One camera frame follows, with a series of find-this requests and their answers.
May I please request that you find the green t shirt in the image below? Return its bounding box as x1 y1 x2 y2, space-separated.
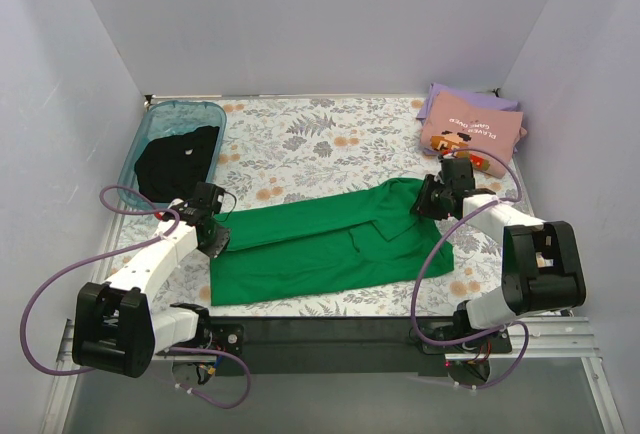
210 178 454 307

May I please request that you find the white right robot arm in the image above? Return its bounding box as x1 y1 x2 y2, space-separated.
410 154 586 347

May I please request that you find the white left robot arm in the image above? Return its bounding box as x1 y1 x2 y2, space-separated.
72 182 231 378

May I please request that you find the black t shirt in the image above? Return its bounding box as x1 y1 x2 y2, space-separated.
134 126 220 203

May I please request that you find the pink folded t shirt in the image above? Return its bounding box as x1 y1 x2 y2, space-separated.
420 92 525 178

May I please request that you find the floral table mat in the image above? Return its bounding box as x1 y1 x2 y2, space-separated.
102 96 559 318

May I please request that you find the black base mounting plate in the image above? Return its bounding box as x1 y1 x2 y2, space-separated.
179 317 512 377

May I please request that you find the aluminium frame rail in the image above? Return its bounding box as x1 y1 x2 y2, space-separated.
42 316 624 433

